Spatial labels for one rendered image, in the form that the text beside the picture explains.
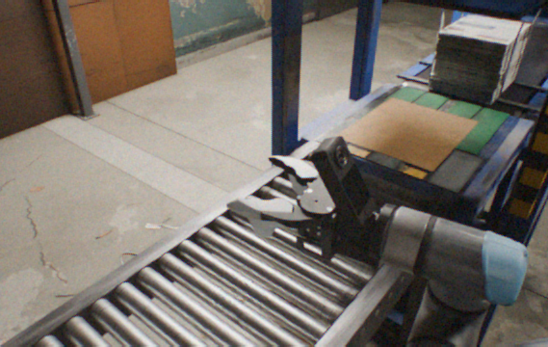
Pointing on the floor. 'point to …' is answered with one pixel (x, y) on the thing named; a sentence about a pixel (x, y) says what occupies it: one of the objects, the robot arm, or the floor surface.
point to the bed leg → (411, 308)
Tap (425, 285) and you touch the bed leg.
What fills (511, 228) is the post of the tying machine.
